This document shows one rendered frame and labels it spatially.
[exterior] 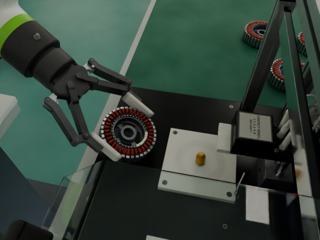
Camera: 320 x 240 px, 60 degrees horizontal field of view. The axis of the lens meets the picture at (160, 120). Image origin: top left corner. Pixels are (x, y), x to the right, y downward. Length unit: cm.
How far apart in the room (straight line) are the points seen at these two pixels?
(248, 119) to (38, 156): 132
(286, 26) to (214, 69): 38
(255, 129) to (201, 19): 64
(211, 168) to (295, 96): 27
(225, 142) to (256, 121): 6
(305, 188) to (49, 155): 144
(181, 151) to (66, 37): 190
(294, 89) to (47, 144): 145
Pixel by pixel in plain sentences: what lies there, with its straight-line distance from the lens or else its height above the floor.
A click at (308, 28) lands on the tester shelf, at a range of 41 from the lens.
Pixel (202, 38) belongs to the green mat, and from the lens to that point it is 96.
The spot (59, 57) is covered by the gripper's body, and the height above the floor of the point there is 97.
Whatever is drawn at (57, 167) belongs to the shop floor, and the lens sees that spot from 157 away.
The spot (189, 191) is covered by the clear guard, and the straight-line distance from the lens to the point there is 24.
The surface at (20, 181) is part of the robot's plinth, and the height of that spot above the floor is 43.
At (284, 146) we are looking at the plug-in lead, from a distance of 49.
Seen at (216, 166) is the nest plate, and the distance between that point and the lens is 59.
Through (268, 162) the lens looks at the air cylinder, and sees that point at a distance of 57.
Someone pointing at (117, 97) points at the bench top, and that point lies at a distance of 75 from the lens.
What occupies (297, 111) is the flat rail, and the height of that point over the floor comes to 104.
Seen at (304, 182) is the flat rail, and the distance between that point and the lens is 32.
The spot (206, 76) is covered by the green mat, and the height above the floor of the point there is 75.
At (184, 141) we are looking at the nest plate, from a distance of 62.
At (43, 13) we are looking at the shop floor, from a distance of 278.
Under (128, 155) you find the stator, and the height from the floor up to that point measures 84.
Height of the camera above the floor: 129
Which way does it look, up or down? 51 degrees down
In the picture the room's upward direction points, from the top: straight up
